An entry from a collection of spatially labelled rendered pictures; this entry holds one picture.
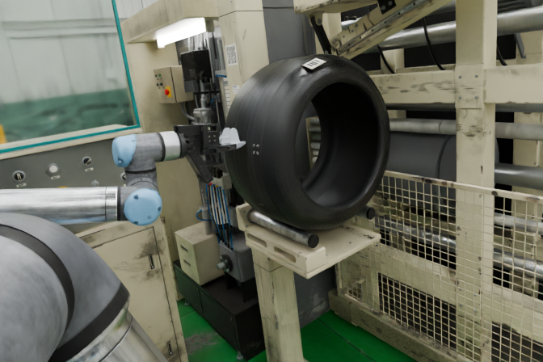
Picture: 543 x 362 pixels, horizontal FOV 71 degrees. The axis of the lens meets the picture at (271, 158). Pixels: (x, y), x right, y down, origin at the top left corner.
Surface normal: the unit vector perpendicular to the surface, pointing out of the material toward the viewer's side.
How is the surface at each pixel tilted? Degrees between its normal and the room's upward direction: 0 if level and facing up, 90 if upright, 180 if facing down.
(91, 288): 93
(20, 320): 75
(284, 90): 57
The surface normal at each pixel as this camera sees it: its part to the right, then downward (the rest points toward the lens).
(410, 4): -0.80, 0.23
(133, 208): 0.35, 0.18
